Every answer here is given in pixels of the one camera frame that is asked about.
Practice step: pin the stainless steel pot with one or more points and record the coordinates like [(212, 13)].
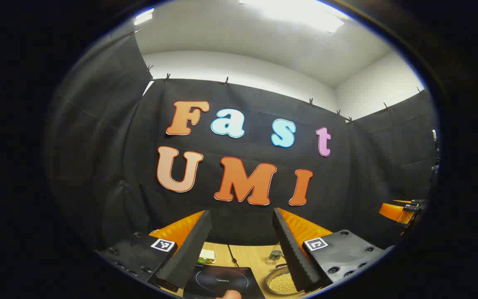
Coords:
[(273, 274)]

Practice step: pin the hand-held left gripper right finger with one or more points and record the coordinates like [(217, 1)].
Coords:
[(291, 249)]

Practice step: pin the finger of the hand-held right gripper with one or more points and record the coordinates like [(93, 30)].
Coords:
[(394, 211)]

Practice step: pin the ceiling light panel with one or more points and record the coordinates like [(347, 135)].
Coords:
[(143, 16)]

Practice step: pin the pile of yellow soybeans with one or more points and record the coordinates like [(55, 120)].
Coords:
[(282, 284)]

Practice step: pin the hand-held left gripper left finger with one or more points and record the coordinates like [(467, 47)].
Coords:
[(193, 245)]

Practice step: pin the sandwich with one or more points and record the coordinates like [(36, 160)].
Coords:
[(206, 256)]

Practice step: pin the row of black cloth clips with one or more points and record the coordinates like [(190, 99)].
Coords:
[(226, 80)]

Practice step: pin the black induction cooktop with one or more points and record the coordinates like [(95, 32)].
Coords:
[(222, 278)]

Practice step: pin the clear plastic water bottle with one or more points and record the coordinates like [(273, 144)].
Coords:
[(275, 255)]

